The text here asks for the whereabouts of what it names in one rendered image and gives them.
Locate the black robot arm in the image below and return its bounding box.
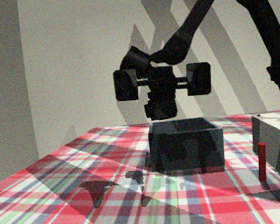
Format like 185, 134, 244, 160
120, 0, 280, 121

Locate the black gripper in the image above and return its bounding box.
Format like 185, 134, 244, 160
113, 62, 211, 101

